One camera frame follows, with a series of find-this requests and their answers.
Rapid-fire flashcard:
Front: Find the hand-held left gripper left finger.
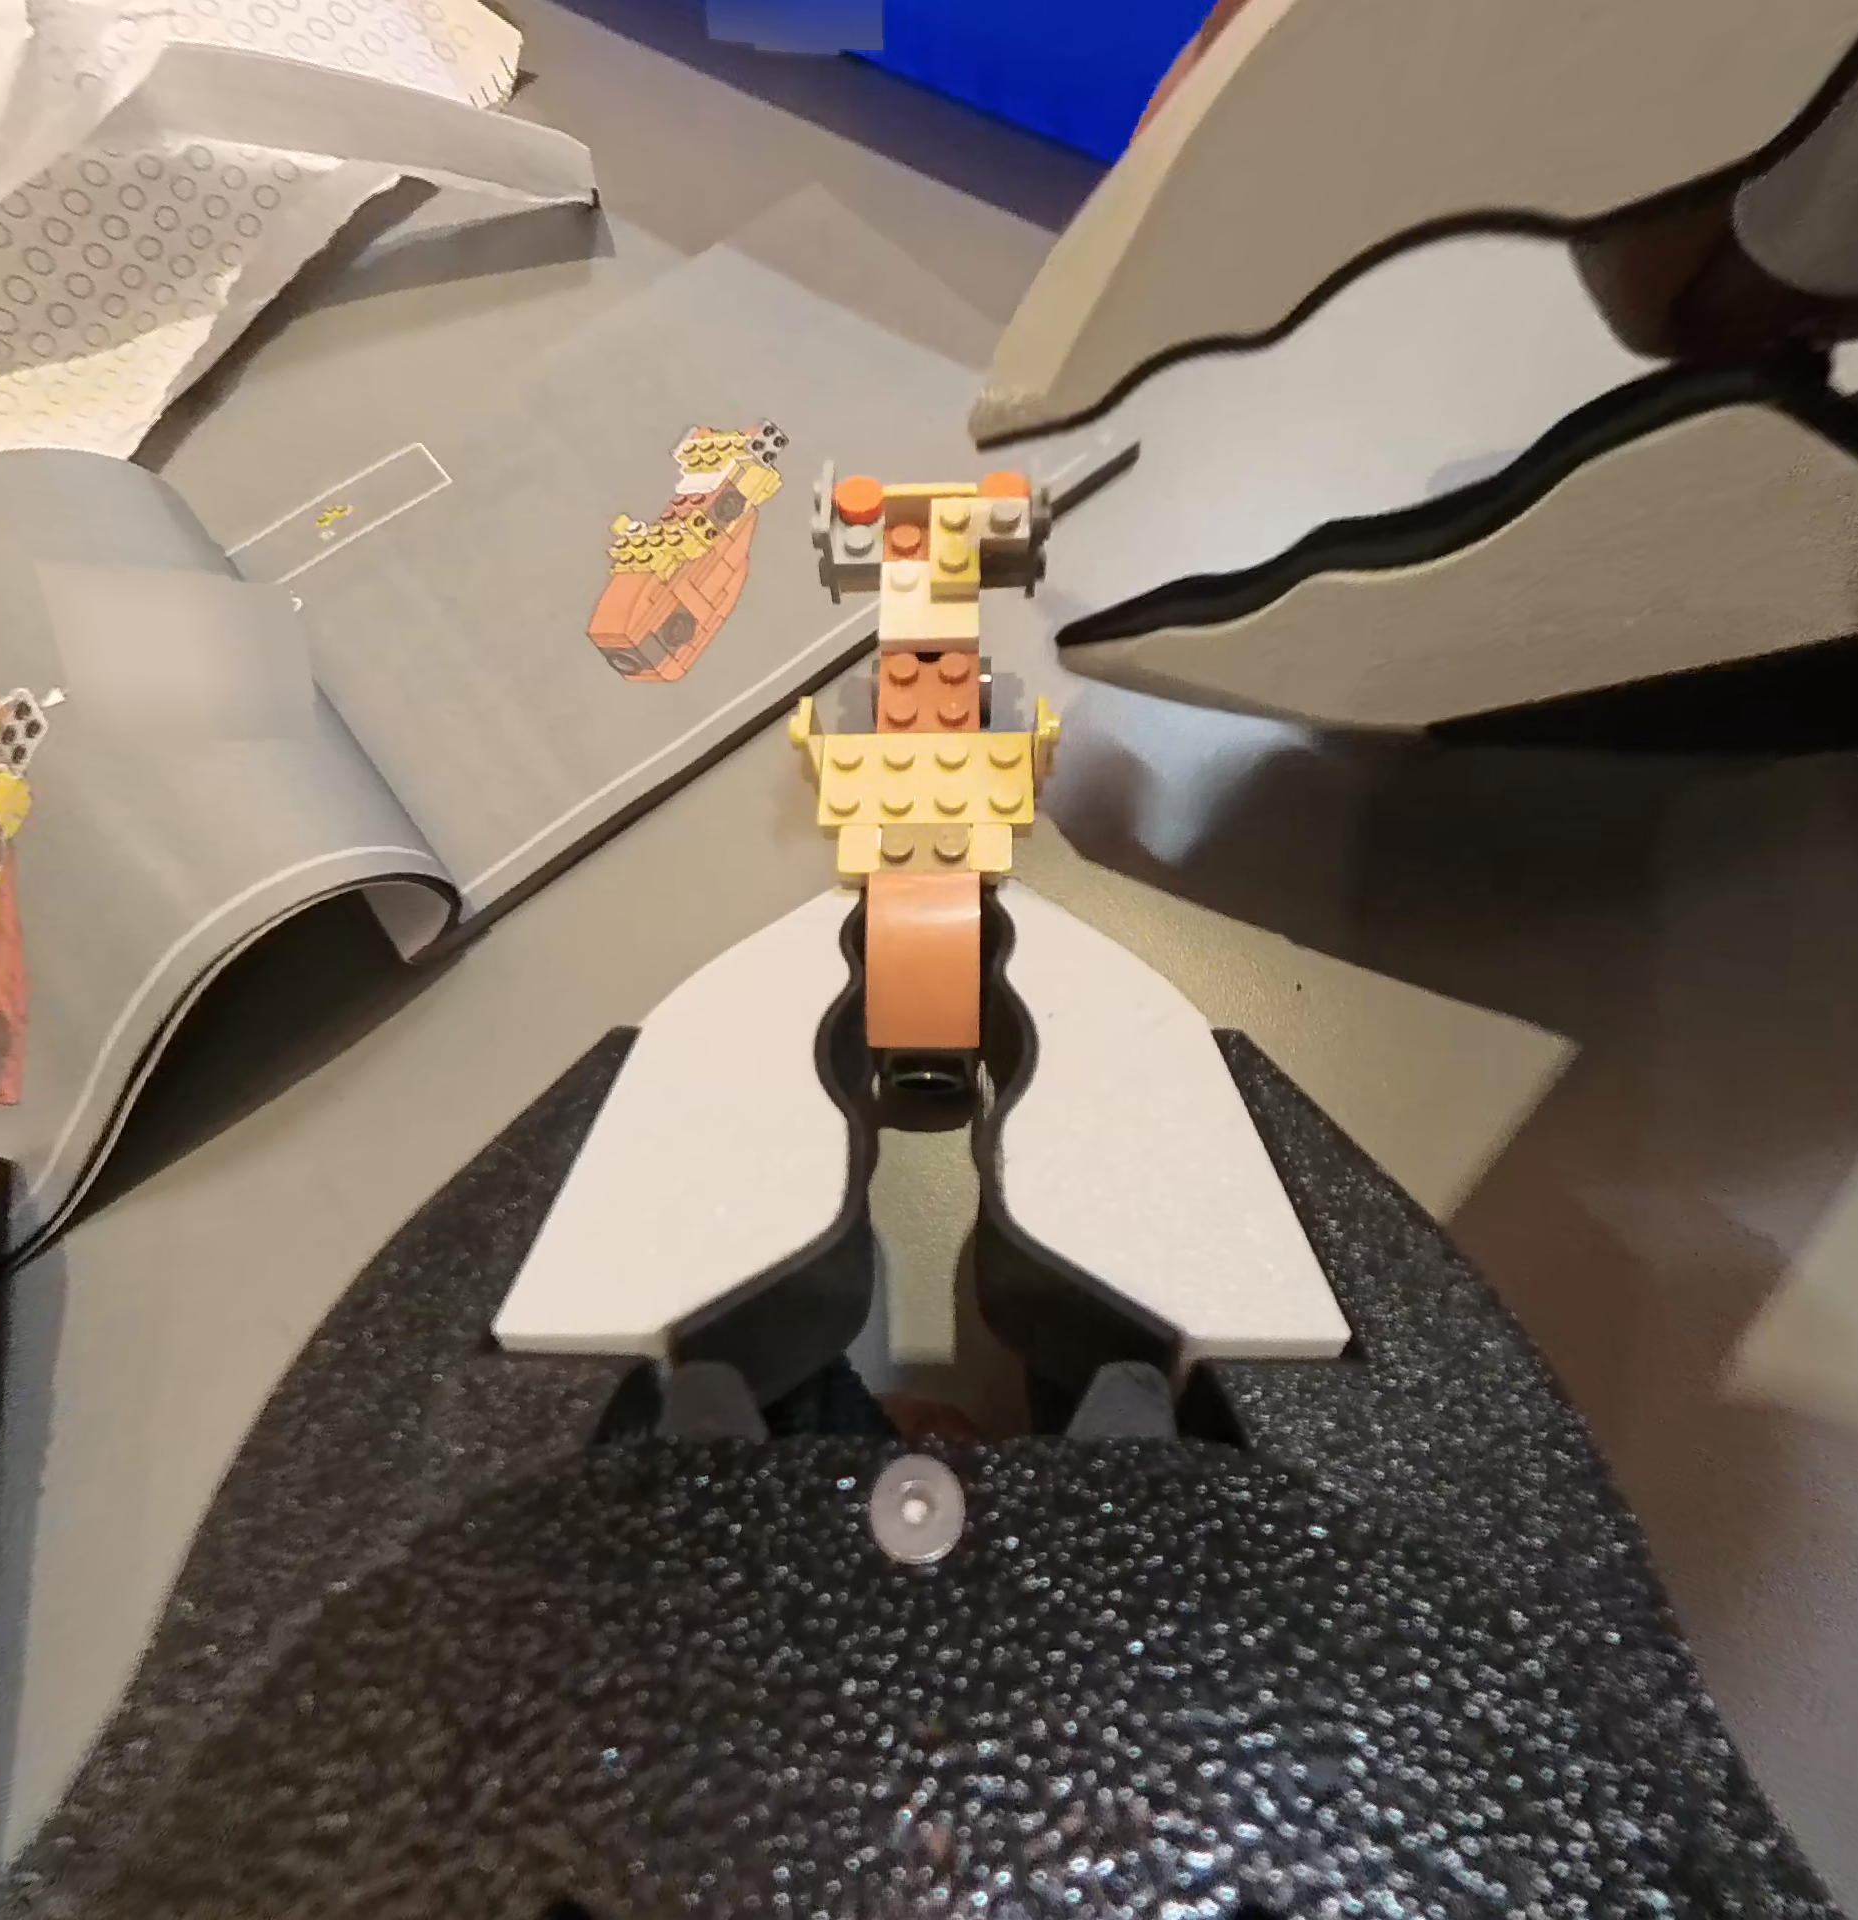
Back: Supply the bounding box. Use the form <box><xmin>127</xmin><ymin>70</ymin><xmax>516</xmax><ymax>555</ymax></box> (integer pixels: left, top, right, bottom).
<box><xmin>488</xmin><ymin>882</ymin><xmax>880</xmax><ymax>1369</ymax></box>

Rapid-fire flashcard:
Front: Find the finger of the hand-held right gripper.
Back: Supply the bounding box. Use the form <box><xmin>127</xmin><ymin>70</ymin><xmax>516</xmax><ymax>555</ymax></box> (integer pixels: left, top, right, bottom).
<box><xmin>1052</xmin><ymin>360</ymin><xmax>1858</xmax><ymax>753</ymax></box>
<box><xmin>966</xmin><ymin>0</ymin><xmax>1858</xmax><ymax>451</ymax></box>

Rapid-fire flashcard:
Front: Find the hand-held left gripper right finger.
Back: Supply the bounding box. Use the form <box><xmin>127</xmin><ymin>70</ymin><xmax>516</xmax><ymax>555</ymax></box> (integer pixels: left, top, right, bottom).
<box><xmin>977</xmin><ymin>878</ymin><xmax>1351</xmax><ymax>1369</ymax></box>

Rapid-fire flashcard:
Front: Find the brown tan brick model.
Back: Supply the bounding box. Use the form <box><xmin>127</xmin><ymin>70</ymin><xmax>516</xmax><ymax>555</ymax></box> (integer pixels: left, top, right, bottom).
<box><xmin>786</xmin><ymin>463</ymin><xmax>1057</xmax><ymax>1119</ymax></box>

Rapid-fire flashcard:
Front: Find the blue plastic bin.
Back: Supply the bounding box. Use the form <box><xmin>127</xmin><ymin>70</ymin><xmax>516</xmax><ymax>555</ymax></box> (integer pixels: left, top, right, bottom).
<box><xmin>831</xmin><ymin>0</ymin><xmax>1223</xmax><ymax>167</ymax></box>

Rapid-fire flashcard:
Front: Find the tan angled plate brick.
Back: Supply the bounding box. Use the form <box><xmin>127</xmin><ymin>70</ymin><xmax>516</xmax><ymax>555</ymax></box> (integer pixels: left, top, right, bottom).
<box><xmin>878</xmin><ymin>480</ymin><xmax>1025</xmax><ymax>608</ymax></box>

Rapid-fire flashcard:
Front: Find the grey instruction booklet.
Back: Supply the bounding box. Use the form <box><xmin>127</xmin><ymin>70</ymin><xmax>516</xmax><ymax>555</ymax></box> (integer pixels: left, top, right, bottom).
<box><xmin>0</xmin><ymin>179</ymin><xmax>1143</xmax><ymax>1263</ymax></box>

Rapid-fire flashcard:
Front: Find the white paper bag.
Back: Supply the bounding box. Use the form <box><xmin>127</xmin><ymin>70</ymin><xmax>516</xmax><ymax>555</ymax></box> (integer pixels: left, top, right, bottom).
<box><xmin>0</xmin><ymin>91</ymin><xmax>421</xmax><ymax>461</ymax></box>
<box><xmin>0</xmin><ymin>0</ymin><xmax>601</xmax><ymax>213</ymax></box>

